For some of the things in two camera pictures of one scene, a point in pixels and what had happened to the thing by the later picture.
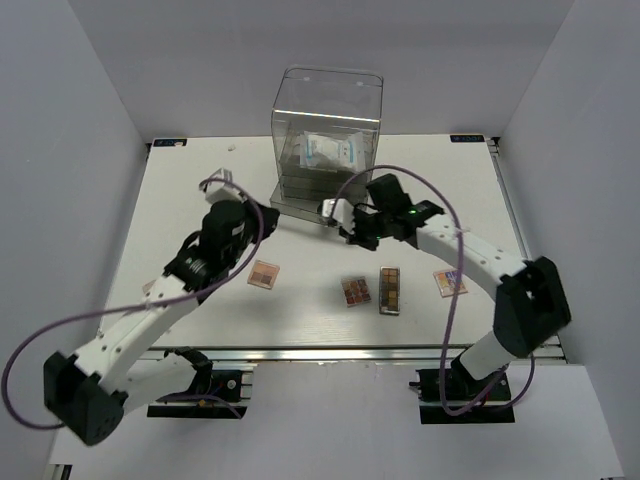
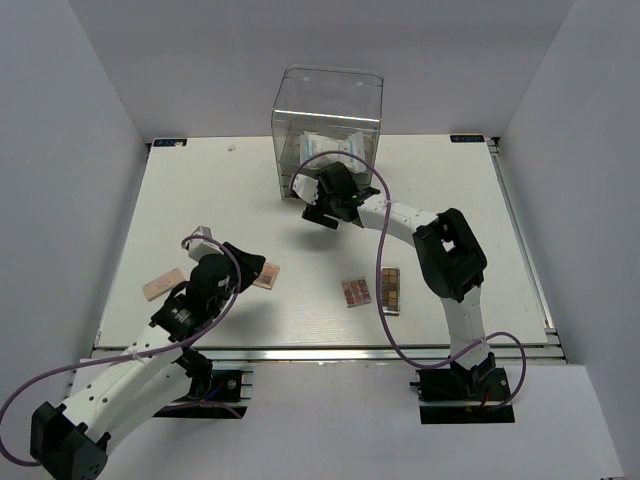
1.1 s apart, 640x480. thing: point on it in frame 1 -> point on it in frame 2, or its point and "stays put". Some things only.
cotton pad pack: x=352 y=153 stays put
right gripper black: x=355 y=237 -> x=317 y=213
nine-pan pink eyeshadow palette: x=356 y=291 stays put
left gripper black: x=270 y=217 -> x=249 y=265
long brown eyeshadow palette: x=390 y=290 stays put
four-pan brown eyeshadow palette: x=263 y=274 stays put
